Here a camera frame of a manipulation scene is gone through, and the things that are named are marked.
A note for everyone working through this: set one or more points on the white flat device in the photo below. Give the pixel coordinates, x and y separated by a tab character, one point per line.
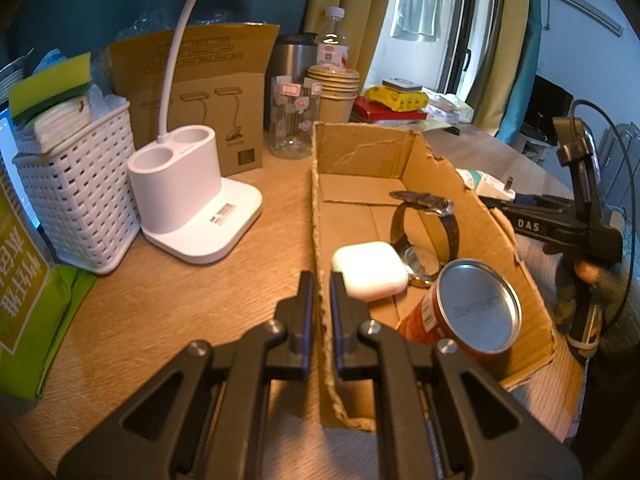
400	84

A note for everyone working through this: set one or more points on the stack of brown paper cups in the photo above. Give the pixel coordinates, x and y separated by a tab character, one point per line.
335	105

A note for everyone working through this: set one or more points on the blue plastic packet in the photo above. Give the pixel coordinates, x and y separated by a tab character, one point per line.
50	61

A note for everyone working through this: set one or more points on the smartphone with lit screen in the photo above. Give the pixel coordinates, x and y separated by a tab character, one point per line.
7	160

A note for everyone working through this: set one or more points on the green paper cup package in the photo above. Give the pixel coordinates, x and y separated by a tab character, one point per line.
25	300

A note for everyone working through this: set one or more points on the clear plastic bag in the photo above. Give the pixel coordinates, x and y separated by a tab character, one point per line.
145	22

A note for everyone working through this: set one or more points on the white earbuds case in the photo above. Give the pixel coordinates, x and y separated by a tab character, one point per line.
370	270

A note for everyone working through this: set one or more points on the clear plastic water bottle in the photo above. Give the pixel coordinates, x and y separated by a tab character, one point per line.
331	40

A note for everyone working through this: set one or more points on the floral glass jar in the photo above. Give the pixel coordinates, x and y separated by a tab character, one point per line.
292	125

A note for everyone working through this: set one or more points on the brown lamp carton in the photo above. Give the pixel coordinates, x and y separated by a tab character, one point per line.
215	125

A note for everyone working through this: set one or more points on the white desk lamp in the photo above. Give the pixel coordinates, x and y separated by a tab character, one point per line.
185	200

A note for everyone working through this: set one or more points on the stainless steel thermos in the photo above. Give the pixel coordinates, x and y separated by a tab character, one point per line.
292	70

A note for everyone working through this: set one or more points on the white woven plastic basket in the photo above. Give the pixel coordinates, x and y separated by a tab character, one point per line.
75	190

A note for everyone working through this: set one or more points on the hanging shirt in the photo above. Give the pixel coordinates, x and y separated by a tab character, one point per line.
420	0

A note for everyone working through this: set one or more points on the white television stand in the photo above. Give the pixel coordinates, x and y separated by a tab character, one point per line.
537	142

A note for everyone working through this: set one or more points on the red metal can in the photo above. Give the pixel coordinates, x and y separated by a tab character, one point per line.
475	305

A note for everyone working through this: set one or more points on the grey bed headboard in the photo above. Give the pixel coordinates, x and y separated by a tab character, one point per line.
625	160

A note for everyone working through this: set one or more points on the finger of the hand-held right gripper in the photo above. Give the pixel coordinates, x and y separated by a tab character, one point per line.
495	202

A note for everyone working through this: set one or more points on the teal curtain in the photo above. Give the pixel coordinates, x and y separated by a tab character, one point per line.
100	0
525	85

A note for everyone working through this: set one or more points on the yellow green sponge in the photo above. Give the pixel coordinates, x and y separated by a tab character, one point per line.
50	85

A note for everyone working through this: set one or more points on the white air conditioner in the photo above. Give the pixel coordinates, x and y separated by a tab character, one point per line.
585	2

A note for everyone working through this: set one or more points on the black television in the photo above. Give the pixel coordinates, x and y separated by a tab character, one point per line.
547	102

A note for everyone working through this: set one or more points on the black sliding door frame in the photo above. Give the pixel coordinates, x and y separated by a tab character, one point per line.
475	25

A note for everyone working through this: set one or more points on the red book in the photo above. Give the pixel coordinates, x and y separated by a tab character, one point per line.
370	110

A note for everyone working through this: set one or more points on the brown cardboard box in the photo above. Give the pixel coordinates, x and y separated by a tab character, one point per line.
360	190

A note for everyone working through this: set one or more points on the person's right hand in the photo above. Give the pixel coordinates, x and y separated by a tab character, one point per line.
585	274

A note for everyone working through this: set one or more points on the white cleaning pads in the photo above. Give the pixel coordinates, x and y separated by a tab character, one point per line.
55	125

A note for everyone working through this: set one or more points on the white carton box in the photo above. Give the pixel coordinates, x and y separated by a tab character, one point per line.
437	110

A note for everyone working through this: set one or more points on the clear plastic folder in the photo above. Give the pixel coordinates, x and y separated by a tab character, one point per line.
400	124

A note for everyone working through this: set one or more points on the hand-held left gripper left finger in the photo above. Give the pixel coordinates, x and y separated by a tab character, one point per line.
306	320

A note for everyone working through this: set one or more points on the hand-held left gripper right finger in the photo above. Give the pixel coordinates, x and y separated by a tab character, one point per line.
339	320

